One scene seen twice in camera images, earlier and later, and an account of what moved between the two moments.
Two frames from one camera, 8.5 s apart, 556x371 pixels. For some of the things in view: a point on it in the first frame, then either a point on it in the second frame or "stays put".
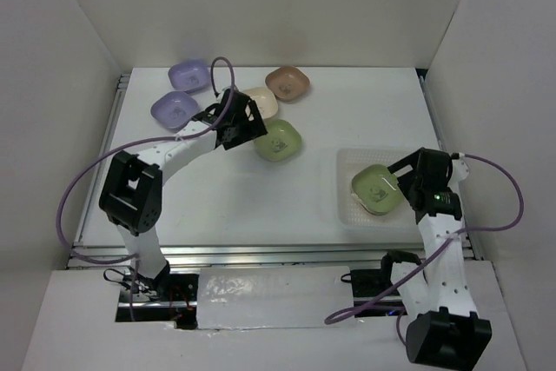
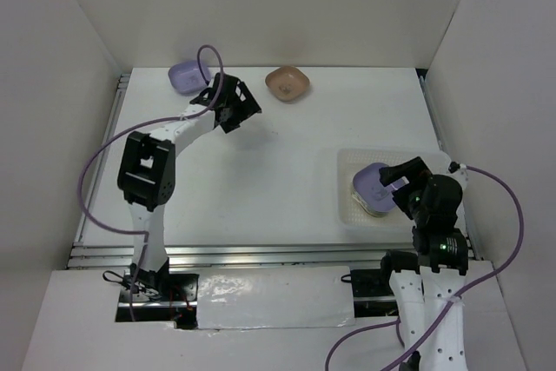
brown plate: [287, 82] stays put
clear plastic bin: [349, 215] stays put
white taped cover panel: [274, 297] stays put
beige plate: [264, 99] -> [365, 207]
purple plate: [191, 76] stays put
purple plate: [173, 110] -> [370, 191]
